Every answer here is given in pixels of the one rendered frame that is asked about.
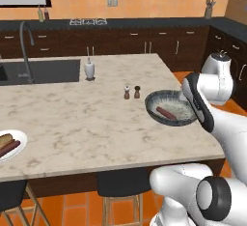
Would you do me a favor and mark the brown sausage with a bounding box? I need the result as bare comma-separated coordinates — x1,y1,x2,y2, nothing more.
155,106,178,122
0,140,22,159

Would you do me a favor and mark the dark grey speckled bowl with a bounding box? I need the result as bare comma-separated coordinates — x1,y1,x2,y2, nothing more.
144,89,199,127

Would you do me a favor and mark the white plate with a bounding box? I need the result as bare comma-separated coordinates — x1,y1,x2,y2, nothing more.
0,128,29,164

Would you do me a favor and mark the brown bun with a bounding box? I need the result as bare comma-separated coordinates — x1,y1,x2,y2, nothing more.
0,132,14,150

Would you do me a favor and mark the white-capped brown shaker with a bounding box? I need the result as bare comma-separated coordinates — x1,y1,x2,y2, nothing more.
123,85,131,100

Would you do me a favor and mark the dark brown pepper shaker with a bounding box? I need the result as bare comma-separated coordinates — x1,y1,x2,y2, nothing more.
133,85,142,99

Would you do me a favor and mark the white soap dispenser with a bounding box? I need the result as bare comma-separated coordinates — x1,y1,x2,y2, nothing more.
84,55,97,82

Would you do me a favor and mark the dark brown base cupboards run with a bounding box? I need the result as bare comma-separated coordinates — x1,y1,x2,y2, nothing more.
0,25,210,73

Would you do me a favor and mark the black stool with wooden legs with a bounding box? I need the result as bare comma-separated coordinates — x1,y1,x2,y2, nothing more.
0,179,50,226
96,167,152,226

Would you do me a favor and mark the dark grey sink basin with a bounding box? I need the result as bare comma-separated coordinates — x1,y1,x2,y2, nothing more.
0,58,82,87

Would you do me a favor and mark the hob with grey grates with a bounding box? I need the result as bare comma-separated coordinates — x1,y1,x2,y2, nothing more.
69,17,108,27

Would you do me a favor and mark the grey curved tap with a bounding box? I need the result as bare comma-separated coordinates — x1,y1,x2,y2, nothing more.
18,20,36,85

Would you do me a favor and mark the dark brown side cupboards run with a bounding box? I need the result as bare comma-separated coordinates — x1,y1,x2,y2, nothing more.
204,25,247,111

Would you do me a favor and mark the grey pot with utensils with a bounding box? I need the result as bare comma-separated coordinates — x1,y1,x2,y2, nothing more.
204,0,217,20

